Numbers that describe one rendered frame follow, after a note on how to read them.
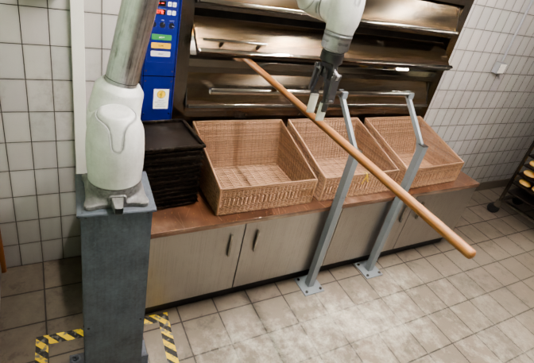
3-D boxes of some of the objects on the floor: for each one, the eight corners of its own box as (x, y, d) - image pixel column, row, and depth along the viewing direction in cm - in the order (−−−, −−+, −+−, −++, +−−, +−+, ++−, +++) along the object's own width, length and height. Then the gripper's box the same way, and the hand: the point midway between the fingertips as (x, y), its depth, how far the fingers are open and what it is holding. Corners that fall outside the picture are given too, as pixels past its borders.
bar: (182, 280, 229) (208, 85, 172) (354, 243, 290) (415, 90, 233) (199, 326, 206) (237, 117, 149) (382, 275, 267) (458, 113, 210)
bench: (98, 252, 234) (97, 168, 206) (397, 203, 350) (423, 144, 322) (114, 333, 193) (116, 241, 165) (446, 246, 309) (481, 184, 281)
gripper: (310, 40, 135) (292, 104, 146) (339, 58, 120) (318, 128, 131) (328, 42, 138) (311, 106, 149) (359, 60, 124) (337, 129, 135)
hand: (316, 108), depth 139 cm, fingers open, 6 cm apart
